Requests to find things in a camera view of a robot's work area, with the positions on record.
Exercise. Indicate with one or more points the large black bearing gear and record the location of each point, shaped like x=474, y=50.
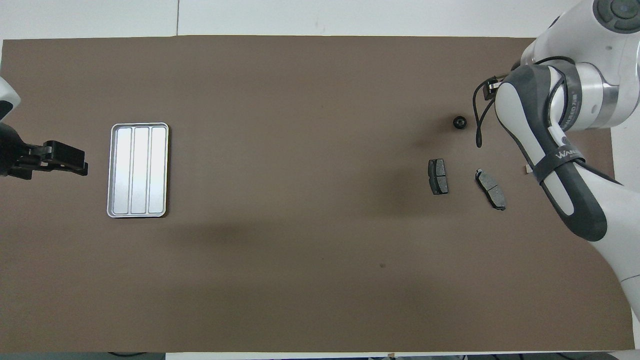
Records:
x=459, y=122

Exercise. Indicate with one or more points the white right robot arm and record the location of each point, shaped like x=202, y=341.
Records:
x=615, y=210

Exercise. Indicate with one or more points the dark grey curved brake pad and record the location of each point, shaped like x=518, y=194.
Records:
x=490, y=189

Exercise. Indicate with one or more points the brown table mat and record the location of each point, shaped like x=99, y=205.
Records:
x=300, y=85

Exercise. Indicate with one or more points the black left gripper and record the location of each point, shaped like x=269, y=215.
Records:
x=15, y=150

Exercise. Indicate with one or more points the silver metal tray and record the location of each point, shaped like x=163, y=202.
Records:
x=137, y=170

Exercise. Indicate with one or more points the dark grey rectangular brake pad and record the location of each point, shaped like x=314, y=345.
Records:
x=438, y=176

